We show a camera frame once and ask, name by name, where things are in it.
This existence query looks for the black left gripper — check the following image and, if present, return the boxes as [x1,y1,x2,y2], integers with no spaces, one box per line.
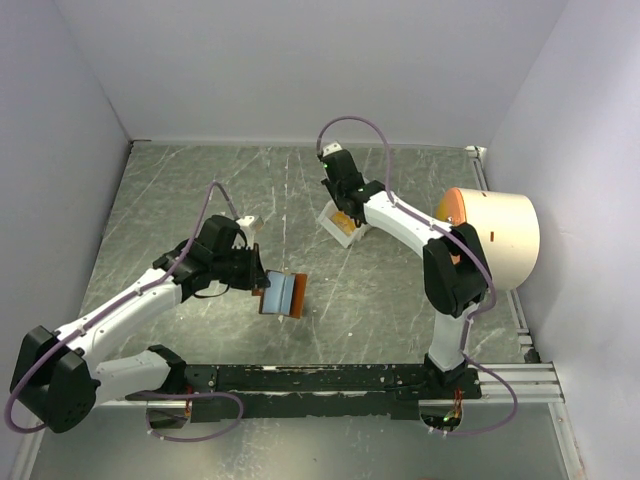
[211,240,271,289]

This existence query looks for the gold credit card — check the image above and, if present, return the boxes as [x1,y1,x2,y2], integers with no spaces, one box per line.
[330,211,357,236]

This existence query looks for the aluminium extrusion rail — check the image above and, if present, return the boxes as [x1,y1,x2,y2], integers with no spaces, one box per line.
[478,363,565,403]

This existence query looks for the white cylinder with orange lid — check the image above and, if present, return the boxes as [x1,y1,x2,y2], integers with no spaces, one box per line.
[436,187,540,291]

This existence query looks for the white plastic card bin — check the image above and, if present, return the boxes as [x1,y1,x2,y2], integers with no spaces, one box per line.
[317,174,370,248]

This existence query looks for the brown leather card holder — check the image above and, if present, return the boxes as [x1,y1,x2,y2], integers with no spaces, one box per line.
[252,270,308,319]

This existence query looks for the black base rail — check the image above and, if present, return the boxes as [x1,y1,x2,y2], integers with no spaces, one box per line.
[183,363,482,420]

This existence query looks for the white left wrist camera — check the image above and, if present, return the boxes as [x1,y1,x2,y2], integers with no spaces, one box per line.
[236,215,265,235]

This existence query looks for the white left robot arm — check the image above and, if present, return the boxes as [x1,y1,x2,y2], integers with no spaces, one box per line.
[4,215,270,433]

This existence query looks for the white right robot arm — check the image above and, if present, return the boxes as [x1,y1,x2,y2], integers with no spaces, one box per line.
[317,143,492,398]

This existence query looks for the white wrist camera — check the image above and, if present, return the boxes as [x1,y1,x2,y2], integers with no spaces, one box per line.
[236,215,265,235]
[321,142,343,157]

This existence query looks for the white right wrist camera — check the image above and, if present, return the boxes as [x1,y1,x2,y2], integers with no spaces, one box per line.
[321,142,343,157]

